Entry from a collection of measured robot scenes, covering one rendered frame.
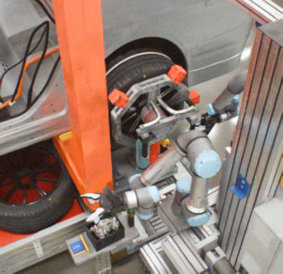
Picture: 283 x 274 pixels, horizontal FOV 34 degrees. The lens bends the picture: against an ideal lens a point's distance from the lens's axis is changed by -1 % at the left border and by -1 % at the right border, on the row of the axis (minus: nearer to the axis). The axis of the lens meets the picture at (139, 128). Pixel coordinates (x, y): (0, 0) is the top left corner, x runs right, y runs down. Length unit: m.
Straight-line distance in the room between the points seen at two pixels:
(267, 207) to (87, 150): 0.96
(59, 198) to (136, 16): 1.25
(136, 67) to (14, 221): 1.25
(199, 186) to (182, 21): 1.20
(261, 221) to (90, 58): 1.04
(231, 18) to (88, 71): 1.39
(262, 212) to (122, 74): 1.23
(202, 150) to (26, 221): 1.46
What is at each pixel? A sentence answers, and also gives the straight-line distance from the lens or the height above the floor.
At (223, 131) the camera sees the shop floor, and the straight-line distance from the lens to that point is 4.16.
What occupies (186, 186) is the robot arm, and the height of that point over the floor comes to 1.05.
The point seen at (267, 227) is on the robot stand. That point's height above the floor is 1.22.
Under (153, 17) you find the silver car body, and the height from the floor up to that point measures 1.44.
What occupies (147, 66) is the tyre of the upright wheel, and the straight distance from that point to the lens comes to 2.87.
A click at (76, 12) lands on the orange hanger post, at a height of 1.96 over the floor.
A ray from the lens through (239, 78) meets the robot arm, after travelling 2.61.
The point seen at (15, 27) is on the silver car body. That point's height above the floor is 1.02.
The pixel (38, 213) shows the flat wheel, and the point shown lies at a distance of 3.05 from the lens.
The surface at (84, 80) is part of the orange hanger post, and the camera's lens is 2.14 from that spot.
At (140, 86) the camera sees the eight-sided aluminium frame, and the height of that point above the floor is 1.10.
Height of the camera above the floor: 2.98
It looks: 46 degrees down
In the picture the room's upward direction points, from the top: straight up
